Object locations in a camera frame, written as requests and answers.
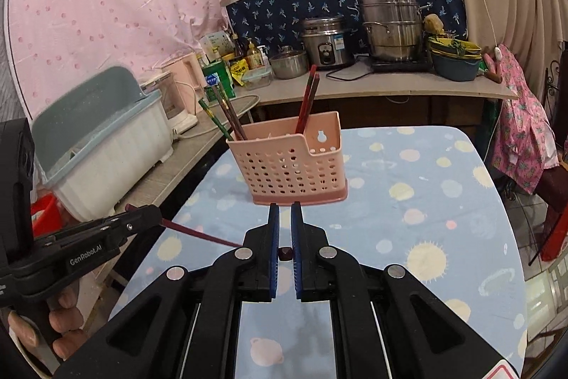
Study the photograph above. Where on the bright red chopstick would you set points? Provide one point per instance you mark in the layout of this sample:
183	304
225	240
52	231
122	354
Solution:
305	99

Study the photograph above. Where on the pink perforated utensil basket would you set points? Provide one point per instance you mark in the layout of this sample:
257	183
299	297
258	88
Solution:
282	167

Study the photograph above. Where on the light blue planet tablecloth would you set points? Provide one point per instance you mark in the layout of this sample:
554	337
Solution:
418	197

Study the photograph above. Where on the pink floral garment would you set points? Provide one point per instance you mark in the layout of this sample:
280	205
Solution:
524	145

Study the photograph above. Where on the maroon chopstick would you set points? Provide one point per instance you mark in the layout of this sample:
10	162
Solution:
286	254

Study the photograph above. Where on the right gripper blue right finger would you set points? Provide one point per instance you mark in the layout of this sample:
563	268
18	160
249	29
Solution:
296	231

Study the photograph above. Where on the silver rice cooker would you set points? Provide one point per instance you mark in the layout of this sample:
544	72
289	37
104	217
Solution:
327	42

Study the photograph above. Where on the clear food container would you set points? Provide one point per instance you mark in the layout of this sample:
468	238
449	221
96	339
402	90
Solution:
257	77

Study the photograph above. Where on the dark red chopstick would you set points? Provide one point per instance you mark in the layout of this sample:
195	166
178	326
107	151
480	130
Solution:
223	109

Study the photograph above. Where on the tall steel steamer pot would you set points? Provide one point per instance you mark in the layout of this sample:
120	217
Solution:
394	29

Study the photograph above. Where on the yellow snack packet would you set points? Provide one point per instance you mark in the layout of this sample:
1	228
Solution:
238	69

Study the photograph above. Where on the stacked green yellow basins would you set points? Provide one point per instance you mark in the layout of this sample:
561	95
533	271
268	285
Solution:
455	59

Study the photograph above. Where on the wooden side shelf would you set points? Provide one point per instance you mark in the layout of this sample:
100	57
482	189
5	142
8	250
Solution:
186	152

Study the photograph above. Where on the red plastic stool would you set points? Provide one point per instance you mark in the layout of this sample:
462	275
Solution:
552	188

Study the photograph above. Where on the wooden kitchen counter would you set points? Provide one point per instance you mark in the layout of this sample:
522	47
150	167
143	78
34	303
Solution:
359	81

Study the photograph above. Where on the white dish rack box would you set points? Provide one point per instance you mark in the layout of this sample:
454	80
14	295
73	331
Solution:
98	140

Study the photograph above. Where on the green chopstick gold band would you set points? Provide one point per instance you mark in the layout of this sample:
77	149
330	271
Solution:
214	119

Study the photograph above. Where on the white blender jug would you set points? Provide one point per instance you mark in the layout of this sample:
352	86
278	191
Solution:
179	118

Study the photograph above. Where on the green detergent bottle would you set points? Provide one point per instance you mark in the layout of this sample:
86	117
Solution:
217	73

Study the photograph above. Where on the black induction cooker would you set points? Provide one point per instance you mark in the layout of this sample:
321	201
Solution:
411	66

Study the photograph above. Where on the navy floral cloth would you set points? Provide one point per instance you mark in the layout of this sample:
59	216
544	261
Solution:
275	23

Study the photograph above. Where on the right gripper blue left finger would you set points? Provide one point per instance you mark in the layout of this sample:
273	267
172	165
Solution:
273	248

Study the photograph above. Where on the person's left hand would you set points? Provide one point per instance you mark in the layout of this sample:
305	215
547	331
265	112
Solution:
65	319

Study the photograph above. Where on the small steel pot with lid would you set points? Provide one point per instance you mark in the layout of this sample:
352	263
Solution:
289	63

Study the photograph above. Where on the pink electric kettle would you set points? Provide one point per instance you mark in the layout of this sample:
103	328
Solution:
189	80

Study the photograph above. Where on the red brown chopstick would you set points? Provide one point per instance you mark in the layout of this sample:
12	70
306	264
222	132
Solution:
195	233

